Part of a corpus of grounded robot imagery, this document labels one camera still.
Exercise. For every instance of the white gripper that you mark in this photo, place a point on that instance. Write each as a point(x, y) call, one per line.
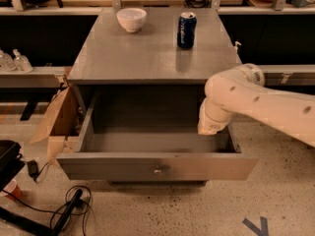
point(211, 124)

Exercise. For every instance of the grey top drawer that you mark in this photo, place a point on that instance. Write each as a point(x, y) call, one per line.
point(130, 137)

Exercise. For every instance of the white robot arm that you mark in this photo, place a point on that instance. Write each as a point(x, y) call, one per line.
point(241, 90)

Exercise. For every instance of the grey drawer cabinet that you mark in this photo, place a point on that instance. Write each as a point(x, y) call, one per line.
point(113, 60)

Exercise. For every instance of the blue soda can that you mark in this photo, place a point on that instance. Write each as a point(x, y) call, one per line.
point(186, 30)

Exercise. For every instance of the white ceramic bowl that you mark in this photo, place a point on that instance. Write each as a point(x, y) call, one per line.
point(131, 19)

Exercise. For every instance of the cardboard box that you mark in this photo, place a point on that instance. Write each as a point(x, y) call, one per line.
point(58, 124)

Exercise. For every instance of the black power adapter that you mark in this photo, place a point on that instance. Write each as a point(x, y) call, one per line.
point(32, 168)

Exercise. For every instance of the black stand base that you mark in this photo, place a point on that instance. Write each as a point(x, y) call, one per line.
point(43, 222)

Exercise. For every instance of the black bin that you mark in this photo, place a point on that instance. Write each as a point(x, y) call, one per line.
point(10, 161)

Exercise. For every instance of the red plastic cup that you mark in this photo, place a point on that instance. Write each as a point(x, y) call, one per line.
point(12, 191)

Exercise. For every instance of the clear sanitizer bottle left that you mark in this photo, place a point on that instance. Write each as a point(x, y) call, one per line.
point(6, 62)

